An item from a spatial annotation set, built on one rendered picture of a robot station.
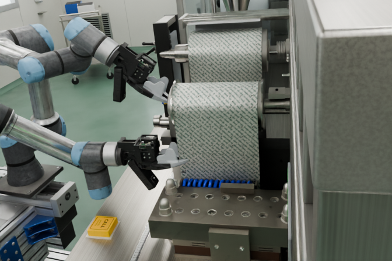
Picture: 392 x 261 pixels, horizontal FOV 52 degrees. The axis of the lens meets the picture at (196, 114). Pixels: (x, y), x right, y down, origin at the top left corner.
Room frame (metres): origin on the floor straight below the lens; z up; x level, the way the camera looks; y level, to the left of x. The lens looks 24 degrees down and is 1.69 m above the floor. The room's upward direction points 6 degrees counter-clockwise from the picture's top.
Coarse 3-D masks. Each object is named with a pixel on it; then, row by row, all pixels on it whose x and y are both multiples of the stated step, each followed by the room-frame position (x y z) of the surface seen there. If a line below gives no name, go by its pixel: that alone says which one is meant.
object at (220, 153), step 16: (176, 128) 1.04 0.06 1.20; (192, 128) 1.03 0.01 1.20; (208, 128) 1.01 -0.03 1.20; (224, 128) 1.00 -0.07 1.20; (240, 128) 0.99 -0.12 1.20; (256, 128) 0.98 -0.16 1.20; (192, 144) 1.03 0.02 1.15; (208, 144) 1.02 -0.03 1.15; (224, 144) 1.00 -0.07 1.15; (240, 144) 0.99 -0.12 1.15; (256, 144) 0.98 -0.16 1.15; (192, 160) 1.03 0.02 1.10; (208, 160) 1.02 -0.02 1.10; (224, 160) 1.00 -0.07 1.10; (240, 160) 0.99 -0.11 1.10; (256, 160) 0.98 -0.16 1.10; (192, 176) 1.03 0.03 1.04; (208, 176) 1.02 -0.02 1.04; (224, 176) 1.01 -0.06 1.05; (240, 176) 0.99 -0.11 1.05; (256, 176) 0.98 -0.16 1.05
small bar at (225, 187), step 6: (222, 186) 0.95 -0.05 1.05; (228, 186) 0.95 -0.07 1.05; (234, 186) 0.94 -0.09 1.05; (240, 186) 0.94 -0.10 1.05; (246, 186) 0.94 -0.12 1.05; (252, 186) 0.93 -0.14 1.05; (222, 192) 0.95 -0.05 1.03; (228, 192) 0.94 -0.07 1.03; (234, 192) 0.94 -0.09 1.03; (240, 192) 0.93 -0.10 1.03; (246, 192) 0.93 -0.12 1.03; (252, 192) 0.93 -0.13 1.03
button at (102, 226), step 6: (96, 216) 1.04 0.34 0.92; (102, 216) 1.04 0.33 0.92; (96, 222) 1.01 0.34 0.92; (102, 222) 1.01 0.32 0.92; (108, 222) 1.00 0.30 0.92; (114, 222) 1.01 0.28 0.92; (90, 228) 0.98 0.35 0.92; (96, 228) 0.98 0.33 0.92; (102, 228) 0.98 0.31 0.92; (108, 228) 0.97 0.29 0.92; (114, 228) 1.00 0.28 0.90; (90, 234) 0.97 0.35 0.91; (96, 234) 0.97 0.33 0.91; (102, 234) 0.96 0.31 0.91; (108, 234) 0.96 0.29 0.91
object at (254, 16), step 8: (184, 16) 1.37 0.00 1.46; (192, 16) 1.36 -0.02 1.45; (200, 16) 1.36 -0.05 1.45; (208, 16) 1.35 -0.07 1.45; (216, 16) 1.34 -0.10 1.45; (224, 16) 1.31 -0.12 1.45; (232, 16) 1.30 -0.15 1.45; (240, 16) 1.29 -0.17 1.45; (248, 16) 1.28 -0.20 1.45; (256, 16) 1.28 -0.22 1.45; (264, 16) 1.27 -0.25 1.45; (272, 16) 1.26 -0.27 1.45; (280, 16) 1.26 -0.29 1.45; (288, 16) 1.25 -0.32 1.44; (184, 24) 1.35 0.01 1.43; (192, 24) 1.32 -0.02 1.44
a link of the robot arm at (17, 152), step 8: (0, 136) 1.48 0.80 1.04; (0, 144) 1.48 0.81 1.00; (8, 144) 1.46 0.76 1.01; (16, 144) 1.46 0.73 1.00; (24, 144) 1.48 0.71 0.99; (8, 152) 1.46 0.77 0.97; (16, 152) 1.46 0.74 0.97; (24, 152) 1.48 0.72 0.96; (32, 152) 1.51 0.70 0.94; (8, 160) 1.46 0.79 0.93; (16, 160) 1.46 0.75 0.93; (24, 160) 1.47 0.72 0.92
